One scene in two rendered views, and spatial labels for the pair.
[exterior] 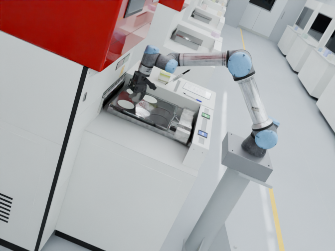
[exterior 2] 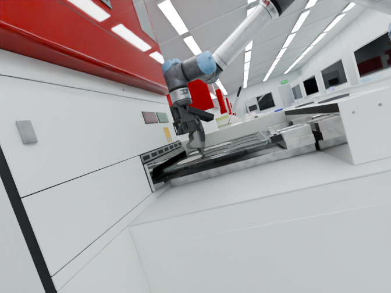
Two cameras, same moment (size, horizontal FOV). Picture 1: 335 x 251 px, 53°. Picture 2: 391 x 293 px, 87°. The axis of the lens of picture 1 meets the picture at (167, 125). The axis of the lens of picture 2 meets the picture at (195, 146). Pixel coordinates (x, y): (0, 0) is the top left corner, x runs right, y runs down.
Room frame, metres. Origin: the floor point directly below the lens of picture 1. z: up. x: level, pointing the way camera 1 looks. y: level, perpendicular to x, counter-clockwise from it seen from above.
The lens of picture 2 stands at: (1.02, 0.04, 0.99)
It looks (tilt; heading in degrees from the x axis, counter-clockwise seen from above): 4 degrees down; 15
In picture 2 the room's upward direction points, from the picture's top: 18 degrees counter-clockwise
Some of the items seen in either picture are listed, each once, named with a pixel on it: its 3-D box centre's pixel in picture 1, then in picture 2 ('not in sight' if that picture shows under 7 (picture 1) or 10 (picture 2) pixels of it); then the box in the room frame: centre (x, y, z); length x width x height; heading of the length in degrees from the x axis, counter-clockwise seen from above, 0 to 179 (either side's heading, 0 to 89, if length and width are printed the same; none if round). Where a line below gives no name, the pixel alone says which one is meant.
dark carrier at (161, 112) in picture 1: (145, 105); (219, 148); (1.85, 0.17, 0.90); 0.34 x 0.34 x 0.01; 0
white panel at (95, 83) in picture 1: (106, 82); (139, 140); (1.66, 0.39, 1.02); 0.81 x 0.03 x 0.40; 0
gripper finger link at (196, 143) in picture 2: (135, 99); (196, 143); (1.77, 0.23, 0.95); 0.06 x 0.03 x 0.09; 134
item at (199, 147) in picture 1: (199, 134); (321, 123); (1.79, -0.19, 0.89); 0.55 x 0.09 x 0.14; 0
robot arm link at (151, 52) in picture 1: (150, 56); (175, 76); (1.78, 0.23, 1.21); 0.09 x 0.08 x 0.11; 84
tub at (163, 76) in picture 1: (164, 76); (223, 121); (2.18, 0.15, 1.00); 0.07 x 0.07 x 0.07; 12
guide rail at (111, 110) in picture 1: (147, 125); (237, 165); (1.73, 0.11, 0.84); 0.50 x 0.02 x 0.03; 90
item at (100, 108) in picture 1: (112, 92); (171, 163); (1.84, 0.38, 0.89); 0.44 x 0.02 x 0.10; 0
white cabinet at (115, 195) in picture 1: (139, 167); (275, 243); (1.93, 0.06, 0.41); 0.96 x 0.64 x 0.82; 0
